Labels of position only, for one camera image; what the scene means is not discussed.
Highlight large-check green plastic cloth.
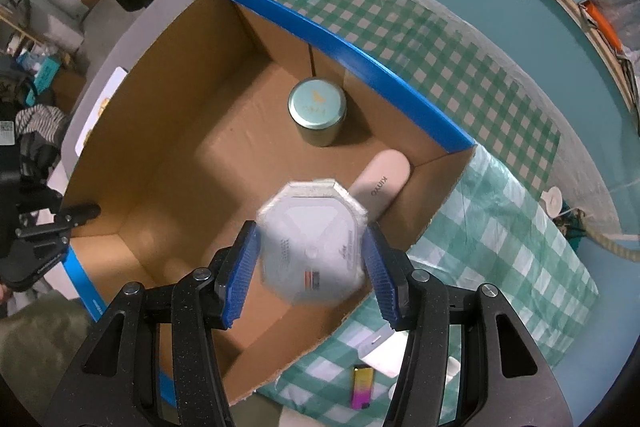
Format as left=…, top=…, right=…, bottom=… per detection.
left=260, top=147, right=601, bottom=423

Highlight white oval case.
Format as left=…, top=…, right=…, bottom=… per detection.
left=350, top=150, right=410, bottom=228

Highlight green round tin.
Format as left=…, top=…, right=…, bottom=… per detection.
left=287, top=78, right=347, bottom=148

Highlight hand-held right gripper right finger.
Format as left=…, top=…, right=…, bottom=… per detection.
left=362, top=224, right=573, bottom=427

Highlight beige rope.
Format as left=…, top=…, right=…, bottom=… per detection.
left=585, top=227, right=640, bottom=264

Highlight teal box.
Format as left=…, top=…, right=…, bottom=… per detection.
left=30, top=57, right=63, bottom=95

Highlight white charger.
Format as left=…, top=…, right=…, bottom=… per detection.
left=360, top=334, right=408, bottom=378

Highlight person's olive trousers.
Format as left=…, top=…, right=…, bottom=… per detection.
left=0, top=292, right=108, bottom=427

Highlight cardboard box with blue edges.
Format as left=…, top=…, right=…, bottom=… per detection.
left=60, top=0, right=478, bottom=408

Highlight grey octagonal box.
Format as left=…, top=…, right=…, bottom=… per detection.
left=255, top=178, right=370, bottom=306

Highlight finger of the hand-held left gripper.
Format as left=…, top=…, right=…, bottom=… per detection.
left=17, top=203, right=101, bottom=240

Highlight pink and yellow lighter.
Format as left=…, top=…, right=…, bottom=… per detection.
left=348, top=366, right=375, bottom=409

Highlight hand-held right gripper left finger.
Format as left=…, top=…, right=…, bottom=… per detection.
left=70, top=221, right=258, bottom=427

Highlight small-check green tablecloth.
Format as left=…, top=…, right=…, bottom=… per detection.
left=247, top=0, right=561, bottom=202

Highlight striped cloth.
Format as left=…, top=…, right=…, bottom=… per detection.
left=15, top=104, right=68, bottom=142

